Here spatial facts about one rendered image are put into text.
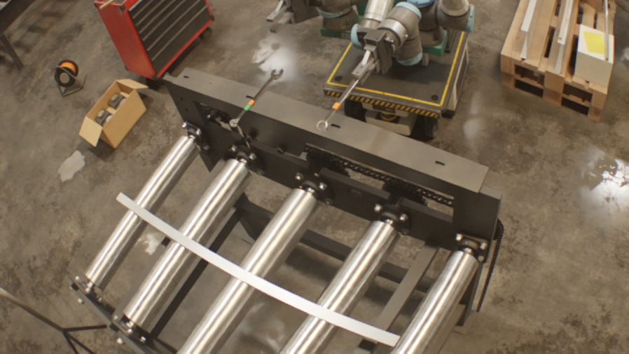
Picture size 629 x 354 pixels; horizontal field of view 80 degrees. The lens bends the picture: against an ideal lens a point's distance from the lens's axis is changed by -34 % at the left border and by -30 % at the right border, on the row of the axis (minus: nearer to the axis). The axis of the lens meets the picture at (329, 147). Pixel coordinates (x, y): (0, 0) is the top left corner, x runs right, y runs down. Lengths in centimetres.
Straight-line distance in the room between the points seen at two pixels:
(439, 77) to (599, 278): 153
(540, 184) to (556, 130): 43
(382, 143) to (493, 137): 159
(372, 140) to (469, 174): 31
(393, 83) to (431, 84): 21
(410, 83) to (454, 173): 147
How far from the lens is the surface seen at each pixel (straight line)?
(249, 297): 162
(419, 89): 278
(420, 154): 143
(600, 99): 307
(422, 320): 146
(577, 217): 276
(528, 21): 302
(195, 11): 389
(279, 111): 162
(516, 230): 264
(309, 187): 178
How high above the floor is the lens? 230
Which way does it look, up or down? 50 degrees down
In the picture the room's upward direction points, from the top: 17 degrees counter-clockwise
